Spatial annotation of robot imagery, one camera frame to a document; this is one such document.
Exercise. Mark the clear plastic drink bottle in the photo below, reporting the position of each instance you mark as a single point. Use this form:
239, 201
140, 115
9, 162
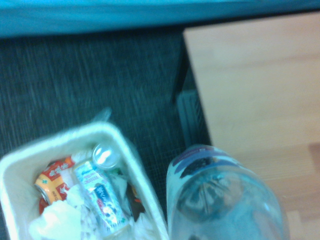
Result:
225, 200

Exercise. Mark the white trash bin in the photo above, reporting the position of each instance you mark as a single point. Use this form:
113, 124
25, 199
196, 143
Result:
75, 135

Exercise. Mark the silver can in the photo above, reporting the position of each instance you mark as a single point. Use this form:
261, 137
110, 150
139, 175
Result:
105, 156

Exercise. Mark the black orange wrapper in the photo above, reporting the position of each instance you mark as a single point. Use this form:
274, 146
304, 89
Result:
135, 205

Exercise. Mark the light wood coffee table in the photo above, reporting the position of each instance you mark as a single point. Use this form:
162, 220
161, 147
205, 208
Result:
250, 75

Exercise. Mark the light blue covered sofa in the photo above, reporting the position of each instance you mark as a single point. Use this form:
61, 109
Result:
100, 15

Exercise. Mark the orange red drink can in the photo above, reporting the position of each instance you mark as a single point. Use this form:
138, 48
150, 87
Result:
52, 177

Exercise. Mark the crumpled white tissue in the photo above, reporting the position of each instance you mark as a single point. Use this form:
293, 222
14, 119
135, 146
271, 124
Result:
57, 220

